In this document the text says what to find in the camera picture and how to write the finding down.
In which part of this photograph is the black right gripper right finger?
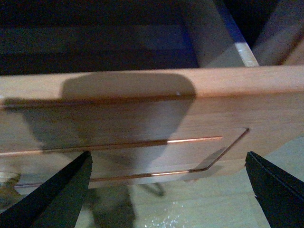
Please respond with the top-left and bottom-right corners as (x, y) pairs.
(245, 152), (304, 228)

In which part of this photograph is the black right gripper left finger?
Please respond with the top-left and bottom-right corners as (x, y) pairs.
(0, 151), (92, 228)

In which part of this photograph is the wooden drawer with round knob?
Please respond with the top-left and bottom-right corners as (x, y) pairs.
(0, 0), (304, 209)

